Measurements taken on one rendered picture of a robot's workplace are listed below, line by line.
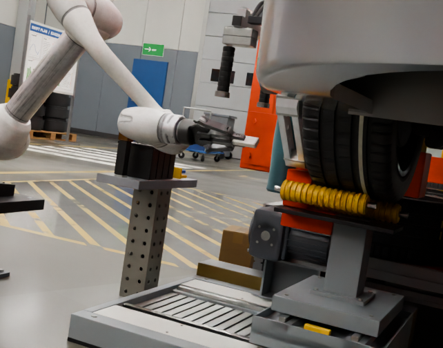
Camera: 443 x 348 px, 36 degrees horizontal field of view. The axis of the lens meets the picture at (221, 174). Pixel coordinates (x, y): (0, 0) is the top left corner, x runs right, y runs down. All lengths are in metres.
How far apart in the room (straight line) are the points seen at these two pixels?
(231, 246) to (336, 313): 1.47
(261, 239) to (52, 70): 0.95
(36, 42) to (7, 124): 8.63
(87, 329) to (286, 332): 0.56
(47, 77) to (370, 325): 1.41
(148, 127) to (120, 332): 0.58
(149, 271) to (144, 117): 0.69
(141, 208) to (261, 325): 0.77
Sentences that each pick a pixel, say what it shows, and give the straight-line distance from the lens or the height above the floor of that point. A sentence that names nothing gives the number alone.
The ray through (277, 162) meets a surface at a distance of 2.16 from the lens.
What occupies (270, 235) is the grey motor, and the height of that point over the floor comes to 0.32.
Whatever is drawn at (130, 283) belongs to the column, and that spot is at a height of 0.06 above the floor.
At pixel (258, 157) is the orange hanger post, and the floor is 0.57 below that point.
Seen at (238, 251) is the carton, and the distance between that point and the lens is 3.25.
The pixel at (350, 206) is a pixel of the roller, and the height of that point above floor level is 0.50.
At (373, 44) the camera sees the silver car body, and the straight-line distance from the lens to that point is 1.00.
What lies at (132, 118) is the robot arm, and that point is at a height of 0.65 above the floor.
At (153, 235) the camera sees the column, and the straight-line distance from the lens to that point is 2.43.
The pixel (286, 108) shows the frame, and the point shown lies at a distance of 1.79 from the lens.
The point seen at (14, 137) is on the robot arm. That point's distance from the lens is 2.59.
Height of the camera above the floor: 0.66
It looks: 4 degrees down
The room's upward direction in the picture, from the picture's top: 8 degrees clockwise
